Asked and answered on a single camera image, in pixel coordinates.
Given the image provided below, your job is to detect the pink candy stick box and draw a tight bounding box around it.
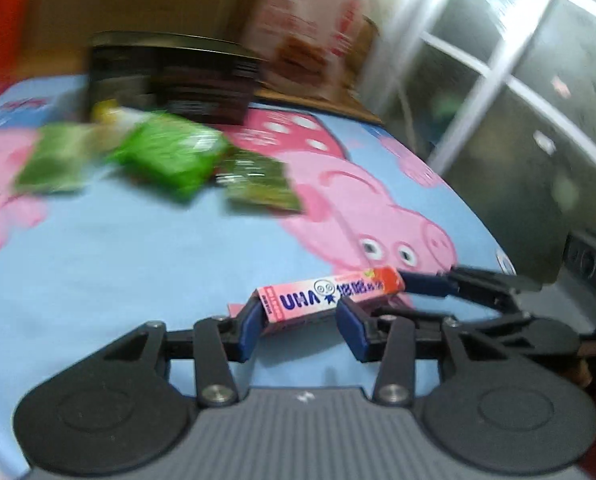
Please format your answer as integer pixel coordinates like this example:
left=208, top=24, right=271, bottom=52
left=252, top=266, right=405, bottom=334

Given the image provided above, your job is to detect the dark green snack packet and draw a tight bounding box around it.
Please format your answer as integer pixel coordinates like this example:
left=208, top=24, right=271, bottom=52
left=215, top=148, right=302, bottom=212

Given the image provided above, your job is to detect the bright green snack bag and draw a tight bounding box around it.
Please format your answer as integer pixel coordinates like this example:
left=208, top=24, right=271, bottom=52
left=110, top=113, right=232, bottom=202

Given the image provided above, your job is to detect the pale green snack packet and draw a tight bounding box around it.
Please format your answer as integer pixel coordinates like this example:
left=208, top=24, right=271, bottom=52
left=14, top=122, right=100, bottom=195

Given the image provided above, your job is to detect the Peppa Pig blue bedsheet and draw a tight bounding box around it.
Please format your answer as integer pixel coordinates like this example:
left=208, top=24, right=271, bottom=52
left=0, top=76, right=516, bottom=479

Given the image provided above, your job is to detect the pink fried twist snack bag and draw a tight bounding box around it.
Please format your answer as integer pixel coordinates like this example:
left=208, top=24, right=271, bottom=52
left=217, top=0, right=377, bottom=105

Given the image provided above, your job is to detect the yellow snack packet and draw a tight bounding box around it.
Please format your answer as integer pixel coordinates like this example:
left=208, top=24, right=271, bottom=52
left=91, top=98, right=149, bottom=126

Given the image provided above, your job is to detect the black sheep wool box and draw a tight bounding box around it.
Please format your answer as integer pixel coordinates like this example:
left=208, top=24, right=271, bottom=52
left=86, top=32, right=261, bottom=125

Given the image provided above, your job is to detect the wooden headboard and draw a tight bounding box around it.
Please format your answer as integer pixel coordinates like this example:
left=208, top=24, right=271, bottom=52
left=13, top=0, right=225, bottom=80

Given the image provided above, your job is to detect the white window frame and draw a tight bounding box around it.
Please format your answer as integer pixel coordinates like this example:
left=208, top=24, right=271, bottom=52
left=357, top=0, right=596, bottom=201

